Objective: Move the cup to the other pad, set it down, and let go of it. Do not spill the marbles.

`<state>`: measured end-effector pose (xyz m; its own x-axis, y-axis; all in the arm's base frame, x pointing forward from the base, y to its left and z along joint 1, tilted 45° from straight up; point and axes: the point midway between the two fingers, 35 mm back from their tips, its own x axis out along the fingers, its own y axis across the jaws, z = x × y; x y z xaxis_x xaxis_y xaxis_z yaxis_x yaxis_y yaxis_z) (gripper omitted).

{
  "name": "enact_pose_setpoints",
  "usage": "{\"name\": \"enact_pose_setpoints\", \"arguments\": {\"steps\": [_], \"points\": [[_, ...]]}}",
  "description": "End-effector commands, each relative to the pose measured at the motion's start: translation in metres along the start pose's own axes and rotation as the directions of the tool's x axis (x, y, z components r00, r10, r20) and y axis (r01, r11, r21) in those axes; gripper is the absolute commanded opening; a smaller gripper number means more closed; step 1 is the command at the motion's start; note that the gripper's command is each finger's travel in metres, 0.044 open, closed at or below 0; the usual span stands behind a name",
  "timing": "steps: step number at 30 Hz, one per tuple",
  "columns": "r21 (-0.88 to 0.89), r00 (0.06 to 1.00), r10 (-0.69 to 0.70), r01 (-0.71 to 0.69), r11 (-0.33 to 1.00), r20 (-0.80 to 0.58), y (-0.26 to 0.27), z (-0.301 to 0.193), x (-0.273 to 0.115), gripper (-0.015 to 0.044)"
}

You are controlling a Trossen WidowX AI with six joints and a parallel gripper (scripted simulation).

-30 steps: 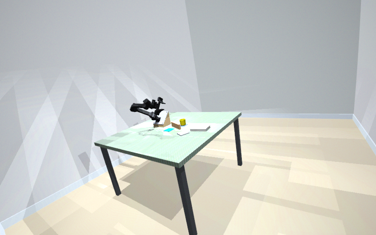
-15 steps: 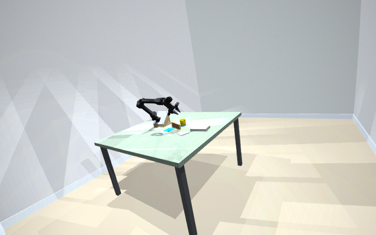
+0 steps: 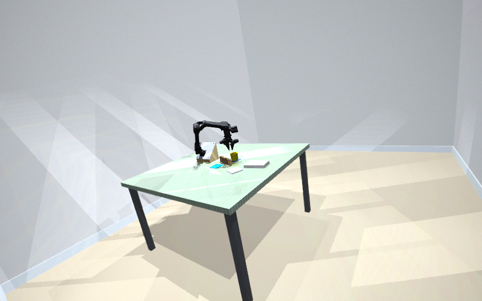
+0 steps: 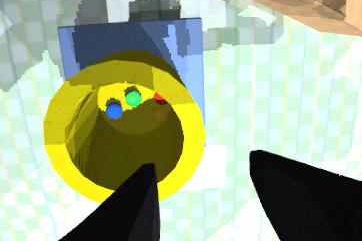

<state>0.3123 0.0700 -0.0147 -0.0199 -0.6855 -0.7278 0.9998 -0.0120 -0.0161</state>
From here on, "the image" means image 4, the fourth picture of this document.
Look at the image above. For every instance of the blue marble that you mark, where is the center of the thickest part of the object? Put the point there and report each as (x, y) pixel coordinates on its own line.
(113, 110)

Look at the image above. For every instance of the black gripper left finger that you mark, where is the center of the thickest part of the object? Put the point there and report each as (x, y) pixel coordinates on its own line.
(130, 213)

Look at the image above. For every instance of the yellow cup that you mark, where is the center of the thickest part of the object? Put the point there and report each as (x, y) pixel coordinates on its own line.
(94, 154)

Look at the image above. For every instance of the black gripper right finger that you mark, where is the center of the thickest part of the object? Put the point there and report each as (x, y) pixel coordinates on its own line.
(306, 203)

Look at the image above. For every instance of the dark green marble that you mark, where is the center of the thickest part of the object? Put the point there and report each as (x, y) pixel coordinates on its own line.
(133, 97)

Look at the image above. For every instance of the red marble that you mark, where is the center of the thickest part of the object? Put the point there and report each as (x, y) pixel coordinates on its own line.
(159, 99)

